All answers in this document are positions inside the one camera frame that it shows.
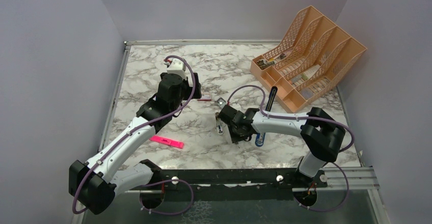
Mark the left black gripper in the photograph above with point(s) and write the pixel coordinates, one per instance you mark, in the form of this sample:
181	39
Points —
189	89

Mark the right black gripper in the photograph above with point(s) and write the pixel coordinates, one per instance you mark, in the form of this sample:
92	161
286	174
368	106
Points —
235	138

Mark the red white staple box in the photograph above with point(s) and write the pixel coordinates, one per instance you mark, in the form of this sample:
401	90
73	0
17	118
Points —
205	97

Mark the white stapler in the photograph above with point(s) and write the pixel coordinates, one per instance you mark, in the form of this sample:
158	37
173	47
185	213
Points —
218	124

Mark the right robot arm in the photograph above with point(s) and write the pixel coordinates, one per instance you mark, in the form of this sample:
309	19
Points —
322	135

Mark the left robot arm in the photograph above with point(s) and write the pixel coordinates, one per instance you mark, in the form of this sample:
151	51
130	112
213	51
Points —
96	182

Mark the orange mesh file organizer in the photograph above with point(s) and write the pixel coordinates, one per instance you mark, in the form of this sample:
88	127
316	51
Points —
314	55

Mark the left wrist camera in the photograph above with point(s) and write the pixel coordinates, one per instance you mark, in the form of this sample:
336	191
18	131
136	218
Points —
176	67

